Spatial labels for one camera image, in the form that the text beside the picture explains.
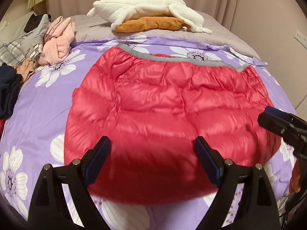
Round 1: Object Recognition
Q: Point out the red knit garment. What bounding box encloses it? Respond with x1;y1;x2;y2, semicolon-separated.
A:
0;119;6;137

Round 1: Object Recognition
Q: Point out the grey plaid shirt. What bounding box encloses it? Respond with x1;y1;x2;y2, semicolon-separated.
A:
1;14;51;67

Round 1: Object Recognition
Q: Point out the white fluffy blanket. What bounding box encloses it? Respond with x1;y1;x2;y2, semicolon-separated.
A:
86;0;212;34

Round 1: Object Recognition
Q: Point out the cream pillow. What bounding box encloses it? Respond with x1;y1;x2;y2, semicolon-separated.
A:
0;12;36;45

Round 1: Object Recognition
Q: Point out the red puffer down jacket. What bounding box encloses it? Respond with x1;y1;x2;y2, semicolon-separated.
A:
64;45;281;205

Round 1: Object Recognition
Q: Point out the white wall socket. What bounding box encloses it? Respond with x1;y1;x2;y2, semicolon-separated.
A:
294;30;307;49

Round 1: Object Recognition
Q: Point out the mustard orange cushion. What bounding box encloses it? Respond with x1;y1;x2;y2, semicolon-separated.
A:
115;16;190;33

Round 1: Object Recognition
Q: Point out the grey beige quilt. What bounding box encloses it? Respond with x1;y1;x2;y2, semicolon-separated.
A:
71;12;259;58

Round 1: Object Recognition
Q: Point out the pink folded garment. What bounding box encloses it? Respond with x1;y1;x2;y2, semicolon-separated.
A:
38;16;75;66

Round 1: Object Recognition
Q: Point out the black garment by pillow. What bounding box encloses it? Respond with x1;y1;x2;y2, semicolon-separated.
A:
23;14;51;33

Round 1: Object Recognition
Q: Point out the tan small garment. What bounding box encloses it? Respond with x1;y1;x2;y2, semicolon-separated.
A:
14;58;35;84

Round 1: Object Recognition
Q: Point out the navy blue garment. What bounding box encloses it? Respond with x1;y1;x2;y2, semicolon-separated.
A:
1;63;22;119

